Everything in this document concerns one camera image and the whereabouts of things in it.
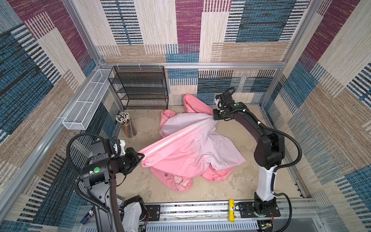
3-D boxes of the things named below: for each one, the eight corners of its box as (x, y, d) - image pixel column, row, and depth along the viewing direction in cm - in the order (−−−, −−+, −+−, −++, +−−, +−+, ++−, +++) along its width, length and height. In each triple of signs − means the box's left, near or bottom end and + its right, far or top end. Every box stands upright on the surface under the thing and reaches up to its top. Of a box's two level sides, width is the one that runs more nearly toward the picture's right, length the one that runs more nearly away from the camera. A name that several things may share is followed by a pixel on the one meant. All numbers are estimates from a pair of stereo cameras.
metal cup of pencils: (124, 137, 104) (114, 121, 90) (127, 129, 109) (118, 111, 95) (135, 137, 104) (127, 121, 90) (137, 129, 109) (130, 111, 95)
